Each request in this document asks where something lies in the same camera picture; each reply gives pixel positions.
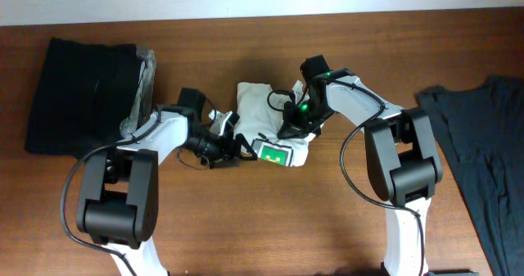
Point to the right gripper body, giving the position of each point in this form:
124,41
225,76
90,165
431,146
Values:
295,125

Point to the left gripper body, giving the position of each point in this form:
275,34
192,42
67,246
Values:
231,147

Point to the white t-shirt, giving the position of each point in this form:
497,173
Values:
261,119

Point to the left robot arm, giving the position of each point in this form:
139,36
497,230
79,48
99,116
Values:
119,196

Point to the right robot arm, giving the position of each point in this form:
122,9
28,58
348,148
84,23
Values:
400,151

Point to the folded grey garment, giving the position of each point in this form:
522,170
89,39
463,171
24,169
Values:
142,104

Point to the folded black garment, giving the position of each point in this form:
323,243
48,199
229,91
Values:
84,92

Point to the dark green garment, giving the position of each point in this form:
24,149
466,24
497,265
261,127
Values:
480,132

